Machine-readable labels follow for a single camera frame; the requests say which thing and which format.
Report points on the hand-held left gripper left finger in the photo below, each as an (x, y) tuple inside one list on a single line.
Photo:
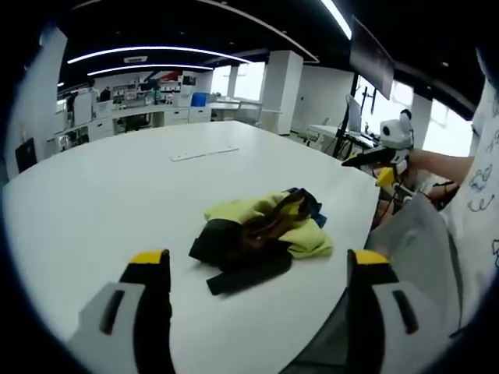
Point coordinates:
[(121, 331)]

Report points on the yellow-green and black garment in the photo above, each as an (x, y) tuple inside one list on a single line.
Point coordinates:
[(308, 239)]

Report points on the black office chair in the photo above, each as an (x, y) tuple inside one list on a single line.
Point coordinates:
[(26, 155)]

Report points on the person in white shirt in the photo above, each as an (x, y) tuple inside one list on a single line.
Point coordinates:
[(481, 202)]

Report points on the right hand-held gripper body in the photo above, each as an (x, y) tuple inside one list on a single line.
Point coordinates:
[(395, 134)]

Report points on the dark grey mesh chair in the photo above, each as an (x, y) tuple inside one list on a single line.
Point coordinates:
[(331, 343)]

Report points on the black hanging screen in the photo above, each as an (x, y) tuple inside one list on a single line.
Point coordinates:
[(370, 54)]

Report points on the white counter with drawers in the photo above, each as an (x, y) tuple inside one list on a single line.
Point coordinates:
[(156, 117)]

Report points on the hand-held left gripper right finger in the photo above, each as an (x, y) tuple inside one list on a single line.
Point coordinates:
[(384, 311)]

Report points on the blue storage box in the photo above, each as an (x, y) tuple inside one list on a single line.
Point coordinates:
[(200, 99)]

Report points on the long ceiling light strip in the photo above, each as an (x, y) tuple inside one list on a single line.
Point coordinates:
[(156, 52)]

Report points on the white laptop on stand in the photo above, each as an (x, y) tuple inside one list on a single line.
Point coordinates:
[(354, 115)]

